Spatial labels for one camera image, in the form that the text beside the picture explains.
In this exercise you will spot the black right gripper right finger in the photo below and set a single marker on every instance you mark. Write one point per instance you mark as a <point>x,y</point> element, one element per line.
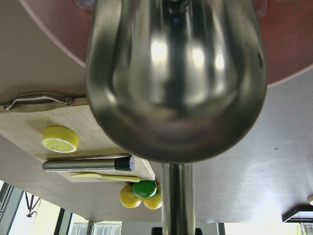
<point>198,231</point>

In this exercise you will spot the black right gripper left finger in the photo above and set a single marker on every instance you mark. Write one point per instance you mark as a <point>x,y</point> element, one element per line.
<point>156,231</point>

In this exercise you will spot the silver metal ice scoop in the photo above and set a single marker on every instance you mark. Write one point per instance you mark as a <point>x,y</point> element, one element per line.
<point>176,82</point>

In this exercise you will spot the green lime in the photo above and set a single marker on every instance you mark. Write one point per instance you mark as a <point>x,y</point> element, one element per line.
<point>145,189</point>

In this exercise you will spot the whole yellow lemon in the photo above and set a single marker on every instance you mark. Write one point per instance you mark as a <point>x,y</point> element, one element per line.
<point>128,199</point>

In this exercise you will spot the yellow plastic knife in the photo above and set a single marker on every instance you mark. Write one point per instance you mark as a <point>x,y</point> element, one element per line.
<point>109,177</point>

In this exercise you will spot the half lemon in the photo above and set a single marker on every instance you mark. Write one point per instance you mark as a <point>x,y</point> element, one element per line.
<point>60,139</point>

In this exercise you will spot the wooden cutting board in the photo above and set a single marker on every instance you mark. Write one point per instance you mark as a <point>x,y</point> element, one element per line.
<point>25,123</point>

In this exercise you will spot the pink bowl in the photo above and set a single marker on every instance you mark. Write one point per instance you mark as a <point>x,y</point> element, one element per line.
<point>286,25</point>

